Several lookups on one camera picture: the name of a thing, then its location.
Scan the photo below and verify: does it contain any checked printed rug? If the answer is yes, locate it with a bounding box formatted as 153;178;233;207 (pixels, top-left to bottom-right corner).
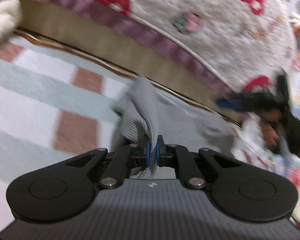
0;30;240;233

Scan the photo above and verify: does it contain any person's right hand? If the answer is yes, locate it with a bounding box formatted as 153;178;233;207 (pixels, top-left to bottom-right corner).
261;108;282;148

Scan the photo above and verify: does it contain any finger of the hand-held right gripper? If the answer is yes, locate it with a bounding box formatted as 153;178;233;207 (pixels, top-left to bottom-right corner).
214;95;256;113

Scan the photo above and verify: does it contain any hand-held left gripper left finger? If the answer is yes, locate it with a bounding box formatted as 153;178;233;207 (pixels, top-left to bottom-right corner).
64;134;152;190

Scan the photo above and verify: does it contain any beige bed base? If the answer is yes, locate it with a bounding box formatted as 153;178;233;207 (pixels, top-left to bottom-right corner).
0;0;243;128

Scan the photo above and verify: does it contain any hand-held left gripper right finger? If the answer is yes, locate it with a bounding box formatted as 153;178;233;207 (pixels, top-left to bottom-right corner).
156;134;242;190

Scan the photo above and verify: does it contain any white quilt with red bears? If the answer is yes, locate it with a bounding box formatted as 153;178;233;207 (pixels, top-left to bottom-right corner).
15;0;298;98

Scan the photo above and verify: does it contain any grey shirt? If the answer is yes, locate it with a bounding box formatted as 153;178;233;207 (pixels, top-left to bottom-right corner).
112;76;237;180

